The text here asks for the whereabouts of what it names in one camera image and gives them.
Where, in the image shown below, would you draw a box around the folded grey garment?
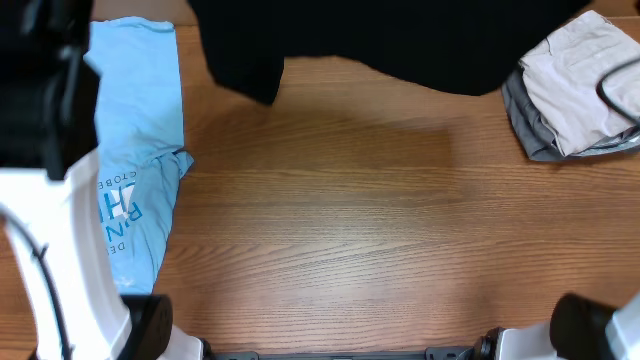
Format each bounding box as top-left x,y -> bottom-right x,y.
501,67 -> 639,162

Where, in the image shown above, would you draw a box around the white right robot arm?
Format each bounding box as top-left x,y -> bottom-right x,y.
468,293 -> 639,360

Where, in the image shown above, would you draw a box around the light blue printed t-shirt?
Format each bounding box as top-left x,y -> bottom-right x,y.
85,17 -> 193,294

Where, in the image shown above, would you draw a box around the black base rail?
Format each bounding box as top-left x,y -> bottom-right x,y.
213,346 -> 474,360

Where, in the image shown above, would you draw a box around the brown cardboard back panel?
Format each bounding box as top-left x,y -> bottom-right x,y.
92,0 -> 639,26

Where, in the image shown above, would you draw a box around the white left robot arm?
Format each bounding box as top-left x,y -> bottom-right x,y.
1,0 -> 211,360

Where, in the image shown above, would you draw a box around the black t-shirt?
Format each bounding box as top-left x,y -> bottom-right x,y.
189,0 -> 589,105

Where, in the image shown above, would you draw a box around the folded beige shorts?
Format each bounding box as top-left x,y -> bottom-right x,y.
520,11 -> 639,155

